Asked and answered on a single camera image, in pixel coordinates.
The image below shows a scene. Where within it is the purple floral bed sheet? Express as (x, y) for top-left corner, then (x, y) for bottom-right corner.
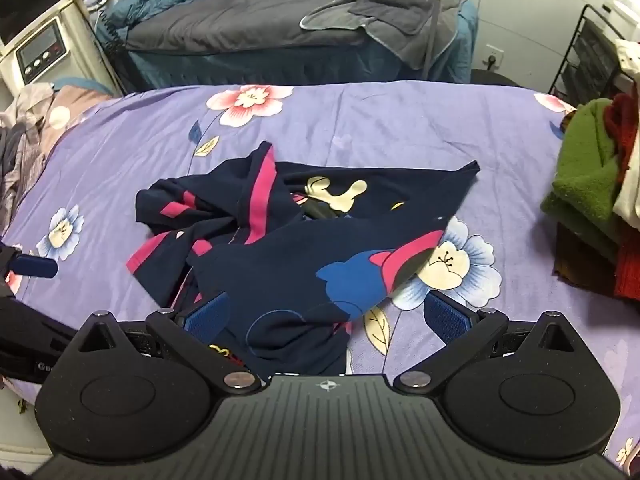
(0, 82), (640, 467)

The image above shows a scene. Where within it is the grey blanket bed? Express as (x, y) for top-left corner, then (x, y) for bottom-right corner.
(97, 0), (479, 97)

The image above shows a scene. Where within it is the dark grey bed blanket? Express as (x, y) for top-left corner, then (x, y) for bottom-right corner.
(125, 0), (468, 57)

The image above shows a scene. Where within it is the white garment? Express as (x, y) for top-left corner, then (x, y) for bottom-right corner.
(611, 39), (640, 222)

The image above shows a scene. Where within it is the black coiled cable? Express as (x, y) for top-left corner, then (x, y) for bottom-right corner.
(95, 6), (126, 61)

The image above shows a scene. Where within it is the clear plastic pole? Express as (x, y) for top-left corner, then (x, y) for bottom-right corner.
(421, 0), (447, 82)

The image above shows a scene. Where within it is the white machine with display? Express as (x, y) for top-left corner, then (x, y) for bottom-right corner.
(0, 9), (122, 97)

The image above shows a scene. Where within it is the dark screen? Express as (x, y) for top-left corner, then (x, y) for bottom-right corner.
(0, 0), (65, 47)

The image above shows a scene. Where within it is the navy cartoon print shirt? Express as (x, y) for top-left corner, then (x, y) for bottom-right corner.
(126, 141), (481, 377)

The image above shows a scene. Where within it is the black wire rack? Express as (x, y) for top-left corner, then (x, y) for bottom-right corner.
(547, 3), (640, 112)

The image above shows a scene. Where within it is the red knit garment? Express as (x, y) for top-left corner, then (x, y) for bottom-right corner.
(601, 91), (640, 302)

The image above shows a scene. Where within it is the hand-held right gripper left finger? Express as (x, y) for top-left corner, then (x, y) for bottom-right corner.
(74, 291), (262, 396)

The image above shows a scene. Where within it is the pale patterned clothes pile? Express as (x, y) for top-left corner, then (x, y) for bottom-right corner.
(0, 77), (114, 233)

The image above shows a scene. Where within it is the green fleece garment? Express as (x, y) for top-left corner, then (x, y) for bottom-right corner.
(540, 98), (632, 262)

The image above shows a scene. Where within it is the brown cloth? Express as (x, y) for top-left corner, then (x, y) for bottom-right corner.
(551, 220), (622, 297)

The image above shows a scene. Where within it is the grey towel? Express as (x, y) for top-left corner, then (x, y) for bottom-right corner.
(299, 0), (464, 72)

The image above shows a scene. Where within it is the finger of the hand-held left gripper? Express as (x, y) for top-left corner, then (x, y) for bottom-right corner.
(0, 244), (59, 282)

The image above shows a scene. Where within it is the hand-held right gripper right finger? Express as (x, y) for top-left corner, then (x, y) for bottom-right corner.
(394, 291), (584, 395)

